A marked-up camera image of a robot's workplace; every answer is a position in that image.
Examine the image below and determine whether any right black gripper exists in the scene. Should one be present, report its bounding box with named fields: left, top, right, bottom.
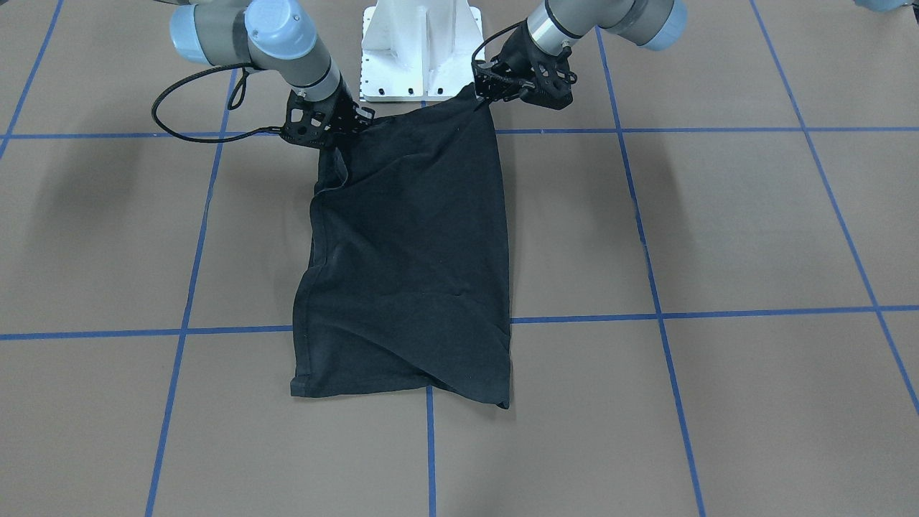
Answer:
left=326, top=83, right=370, bottom=134

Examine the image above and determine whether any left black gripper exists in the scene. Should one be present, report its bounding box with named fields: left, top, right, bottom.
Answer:
left=470, top=29, right=543, bottom=103

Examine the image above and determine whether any black graphic t-shirt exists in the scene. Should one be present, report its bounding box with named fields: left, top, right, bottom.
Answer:
left=290, top=84, right=512, bottom=409

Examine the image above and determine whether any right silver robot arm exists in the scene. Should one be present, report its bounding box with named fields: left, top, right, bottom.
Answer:
left=169, top=1, right=375, bottom=149

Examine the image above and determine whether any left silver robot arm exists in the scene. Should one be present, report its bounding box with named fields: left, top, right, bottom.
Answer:
left=470, top=1, right=689, bottom=109

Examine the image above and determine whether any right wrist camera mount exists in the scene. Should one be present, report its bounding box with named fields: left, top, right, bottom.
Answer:
left=279, top=90, right=338, bottom=149

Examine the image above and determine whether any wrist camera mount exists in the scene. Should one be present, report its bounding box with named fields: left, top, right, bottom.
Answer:
left=279, top=90, right=338, bottom=149
left=519, top=40, right=578, bottom=111

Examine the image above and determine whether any black braided cable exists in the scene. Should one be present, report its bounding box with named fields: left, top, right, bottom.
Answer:
left=470, top=20, right=536, bottom=101
left=151, top=63, right=288, bottom=144

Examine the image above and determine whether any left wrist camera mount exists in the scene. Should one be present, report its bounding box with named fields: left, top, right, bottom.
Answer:
left=519, top=40, right=578, bottom=111

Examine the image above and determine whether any white camera stand base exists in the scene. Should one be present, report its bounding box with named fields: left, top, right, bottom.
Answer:
left=359, top=1, right=485, bottom=103

